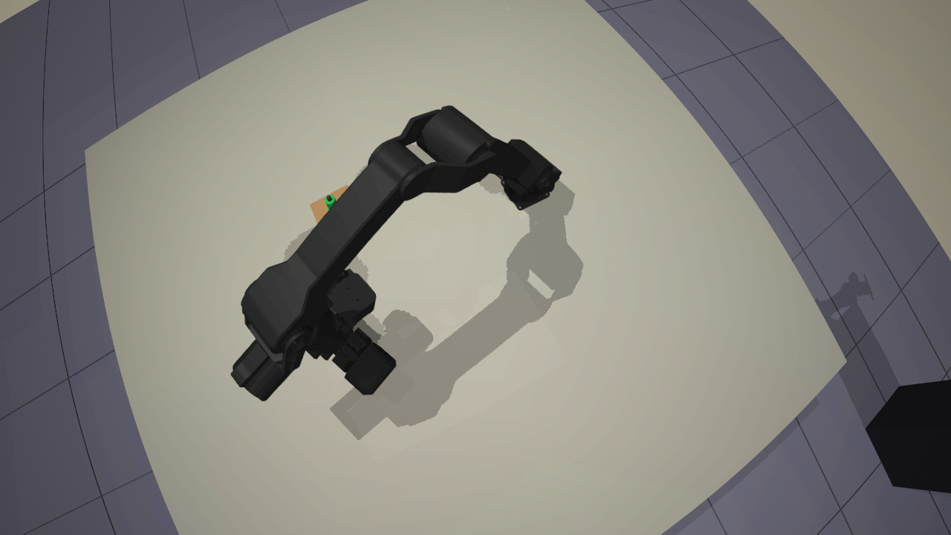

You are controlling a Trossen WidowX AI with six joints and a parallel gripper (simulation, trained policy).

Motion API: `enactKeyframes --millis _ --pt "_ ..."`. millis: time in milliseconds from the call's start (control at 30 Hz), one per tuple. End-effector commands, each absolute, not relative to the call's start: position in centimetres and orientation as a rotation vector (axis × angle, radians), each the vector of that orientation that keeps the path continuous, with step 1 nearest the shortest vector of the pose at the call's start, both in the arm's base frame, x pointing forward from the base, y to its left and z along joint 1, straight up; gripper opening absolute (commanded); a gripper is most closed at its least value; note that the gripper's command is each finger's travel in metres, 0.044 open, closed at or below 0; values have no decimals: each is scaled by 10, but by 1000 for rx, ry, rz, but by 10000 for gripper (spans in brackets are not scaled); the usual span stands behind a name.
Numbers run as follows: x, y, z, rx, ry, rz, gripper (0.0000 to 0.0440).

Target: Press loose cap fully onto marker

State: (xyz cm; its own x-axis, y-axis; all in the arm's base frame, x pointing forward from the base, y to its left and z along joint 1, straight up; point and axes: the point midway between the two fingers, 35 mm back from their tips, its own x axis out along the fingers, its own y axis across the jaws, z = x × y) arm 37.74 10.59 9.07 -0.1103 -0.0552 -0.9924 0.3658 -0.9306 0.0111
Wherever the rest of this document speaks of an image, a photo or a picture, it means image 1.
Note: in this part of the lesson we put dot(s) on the tan square block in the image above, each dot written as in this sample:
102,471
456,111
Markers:
319,207

